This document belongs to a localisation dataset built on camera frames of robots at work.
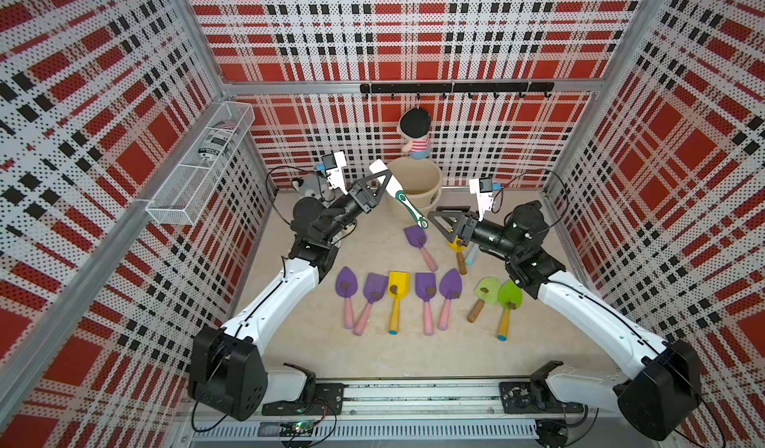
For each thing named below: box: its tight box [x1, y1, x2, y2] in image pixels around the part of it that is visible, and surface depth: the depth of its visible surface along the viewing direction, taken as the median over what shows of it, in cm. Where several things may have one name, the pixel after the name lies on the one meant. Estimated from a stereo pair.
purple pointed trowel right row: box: [438, 267, 464, 331], surface depth 95 cm
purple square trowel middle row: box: [415, 272, 437, 337], surface depth 95 cm
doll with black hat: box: [396, 106, 432, 161], surface depth 97 cm
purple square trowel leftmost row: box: [353, 272, 389, 337], surface depth 93 cm
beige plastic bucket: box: [386, 157, 444, 222], surface depth 104 cm
